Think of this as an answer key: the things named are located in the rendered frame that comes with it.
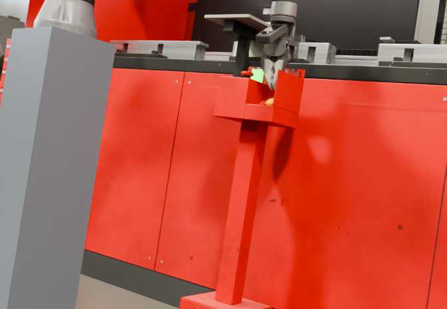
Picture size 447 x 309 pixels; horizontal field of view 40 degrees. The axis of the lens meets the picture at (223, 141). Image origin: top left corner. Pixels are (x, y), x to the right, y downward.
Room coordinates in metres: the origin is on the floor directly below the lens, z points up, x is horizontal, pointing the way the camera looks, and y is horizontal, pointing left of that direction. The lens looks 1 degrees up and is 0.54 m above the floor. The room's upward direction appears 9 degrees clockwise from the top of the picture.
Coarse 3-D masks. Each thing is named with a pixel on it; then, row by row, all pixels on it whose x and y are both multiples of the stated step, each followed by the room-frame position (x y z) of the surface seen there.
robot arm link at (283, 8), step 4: (272, 4) 1.79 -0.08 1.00; (276, 4) 1.77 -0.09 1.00; (280, 4) 1.77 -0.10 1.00; (284, 4) 1.76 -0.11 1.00; (288, 4) 1.77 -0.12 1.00; (292, 4) 1.77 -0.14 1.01; (296, 4) 1.78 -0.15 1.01; (272, 8) 1.79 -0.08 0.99; (276, 8) 1.77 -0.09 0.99; (280, 8) 1.77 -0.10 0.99; (284, 8) 1.77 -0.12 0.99; (288, 8) 1.77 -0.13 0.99; (292, 8) 1.77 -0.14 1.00; (296, 8) 1.79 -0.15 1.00; (272, 12) 1.79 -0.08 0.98; (276, 12) 1.77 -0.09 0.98; (280, 12) 1.77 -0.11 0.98; (284, 12) 1.77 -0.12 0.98; (288, 12) 1.77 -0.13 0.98; (292, 12) 1.77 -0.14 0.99; (296, 12) 1.79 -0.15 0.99; (272, 16) 1.81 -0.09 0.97; (284, 16) 1.77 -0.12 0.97; (288, 16) 1.78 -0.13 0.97; (292, 16) 1.78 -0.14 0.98
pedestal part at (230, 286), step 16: (256, 128) 1.81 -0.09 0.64; (240, 144) 1.84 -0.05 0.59; (256, 144) 1.81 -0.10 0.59; (240, 160) 1.83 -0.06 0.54; (256, 160) 1.82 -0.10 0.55; (240, 176) 1.83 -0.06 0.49; (256, 176) 1.83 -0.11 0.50; (240, 192) 1.82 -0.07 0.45; (256, 192) 1.85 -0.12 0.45; (240, 208) 1.82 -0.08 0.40; (240, 224) 1.81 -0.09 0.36; (224, 240) 1.84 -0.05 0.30; (240, 240) 1.81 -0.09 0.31; (224, 256) 1.83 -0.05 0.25; (240, 256) 1.82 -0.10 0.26; (224, 272) 1.83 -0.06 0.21; (240, 272) 1.83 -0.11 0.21; (224, 288) 1.82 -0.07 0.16; (240, 288) 1.84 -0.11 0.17
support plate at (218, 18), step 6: (210, 18) 2.03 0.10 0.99; (216, 18) 2.02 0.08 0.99; (222, 18) 2.01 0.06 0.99; (228, 18) 1.99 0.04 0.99; (234, 18) 1.98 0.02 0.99; (240, 18) 1.97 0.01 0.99; (246, 18) 1.96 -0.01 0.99; (252, 18) 1.95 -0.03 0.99; (222, 24) 2.10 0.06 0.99; (246, 24) 2.04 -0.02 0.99; (252, 24) 2.03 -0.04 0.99; (258, 24) 2.01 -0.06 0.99; (264, 24) 2.01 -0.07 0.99; (258, 30) 2.11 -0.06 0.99
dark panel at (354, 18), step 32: (224, 0) 2.99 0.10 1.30; (256, 0) 2.88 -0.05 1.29; (320, 0) 2.68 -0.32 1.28; (352, 0) 2.59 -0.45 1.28; (384, 0) 2.50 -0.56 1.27; (416, 0) 2.43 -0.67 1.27; (192, 32) 3.09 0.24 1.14; (224, 32) 2.97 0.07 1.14; (320, 32) 2.67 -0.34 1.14; (352, 32) 2.58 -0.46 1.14; (384, 32) 2.49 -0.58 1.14
